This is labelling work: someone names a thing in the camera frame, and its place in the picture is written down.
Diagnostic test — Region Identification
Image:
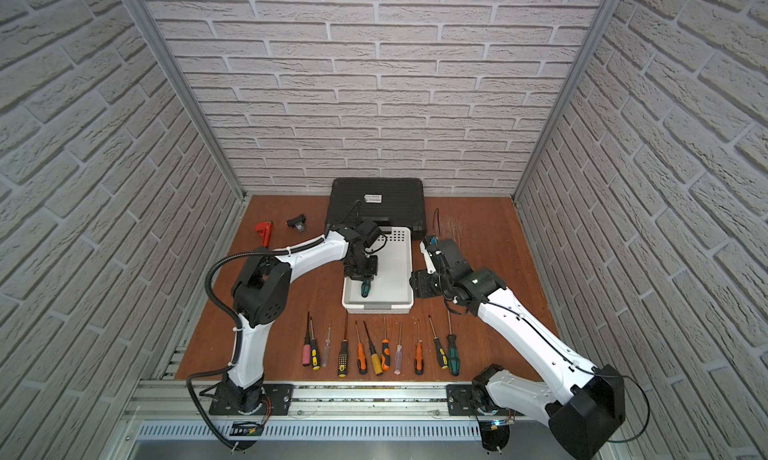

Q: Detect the red pipe wrench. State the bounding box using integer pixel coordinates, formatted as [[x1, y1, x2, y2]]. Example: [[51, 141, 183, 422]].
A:
[[255, 221, 273, 248]]

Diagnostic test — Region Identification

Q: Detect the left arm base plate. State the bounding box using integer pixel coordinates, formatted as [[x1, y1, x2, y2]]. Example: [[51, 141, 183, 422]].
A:
[[208, 379, 294, 416]]

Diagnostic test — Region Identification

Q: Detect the black plastic tool case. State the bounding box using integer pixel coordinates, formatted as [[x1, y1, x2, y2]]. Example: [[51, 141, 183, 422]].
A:
[[325, 177, 427, 240]]

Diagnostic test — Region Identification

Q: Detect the green screwdriver end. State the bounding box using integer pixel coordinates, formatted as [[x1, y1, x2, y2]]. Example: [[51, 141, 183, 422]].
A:
[[447, 311, 460, 376], [360, 277, 372, 298]]

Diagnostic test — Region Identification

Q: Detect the orange grey screwdriver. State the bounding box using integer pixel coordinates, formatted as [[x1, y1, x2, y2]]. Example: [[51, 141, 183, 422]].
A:
[[355, 322, 368, 375]]

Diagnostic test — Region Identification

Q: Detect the pink handled screwdriver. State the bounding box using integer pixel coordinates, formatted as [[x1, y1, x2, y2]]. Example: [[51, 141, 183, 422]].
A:
[[302, 313, 312, 367]]

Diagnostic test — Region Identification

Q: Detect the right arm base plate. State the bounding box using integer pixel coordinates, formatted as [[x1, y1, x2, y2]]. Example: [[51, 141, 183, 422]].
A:
[[446, 383, 516, 418]]

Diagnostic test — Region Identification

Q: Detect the small black clamp tool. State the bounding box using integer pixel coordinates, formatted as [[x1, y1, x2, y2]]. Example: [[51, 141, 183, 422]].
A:
[[286, 214, 307, 232]]

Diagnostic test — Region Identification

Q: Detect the yellow black handled screwdriver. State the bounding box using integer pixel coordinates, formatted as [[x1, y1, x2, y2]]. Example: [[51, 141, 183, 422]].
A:
[[363, 322, 383, 376]]

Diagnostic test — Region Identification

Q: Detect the clear thin tester screwdriver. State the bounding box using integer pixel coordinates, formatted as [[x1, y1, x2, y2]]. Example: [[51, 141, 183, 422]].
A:
[[321, 324, 332, 368]]

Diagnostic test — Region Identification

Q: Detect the black yellow dotted screwdriver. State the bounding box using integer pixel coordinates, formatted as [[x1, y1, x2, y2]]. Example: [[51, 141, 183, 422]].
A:
[[337, 314, 349, 378]]

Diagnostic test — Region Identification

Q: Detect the aluminium front rail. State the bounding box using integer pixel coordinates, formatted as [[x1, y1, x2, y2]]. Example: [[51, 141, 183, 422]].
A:
[[122, 379, 601, 442]]

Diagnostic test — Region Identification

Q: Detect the black yellow small screwdriver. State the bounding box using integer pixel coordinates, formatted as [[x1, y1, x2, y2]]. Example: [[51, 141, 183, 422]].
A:
[[309, 317, 321, 370]]

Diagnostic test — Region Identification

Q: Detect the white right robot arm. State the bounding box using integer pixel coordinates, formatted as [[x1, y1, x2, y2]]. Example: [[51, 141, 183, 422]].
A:
[[410, 235, 626, 459]]

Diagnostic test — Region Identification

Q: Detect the white perforated plastic bin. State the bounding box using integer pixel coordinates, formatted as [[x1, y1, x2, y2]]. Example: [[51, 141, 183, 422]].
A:
[[342, 227, 414, 315]]

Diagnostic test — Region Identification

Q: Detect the clear handled screwdriver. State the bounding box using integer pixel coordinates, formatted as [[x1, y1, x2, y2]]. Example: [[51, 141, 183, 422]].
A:
[[394, 322, 403, 375]]

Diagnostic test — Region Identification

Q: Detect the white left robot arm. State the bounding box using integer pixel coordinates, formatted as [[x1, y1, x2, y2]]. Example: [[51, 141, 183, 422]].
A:
[[186, 220, 382, 413]]

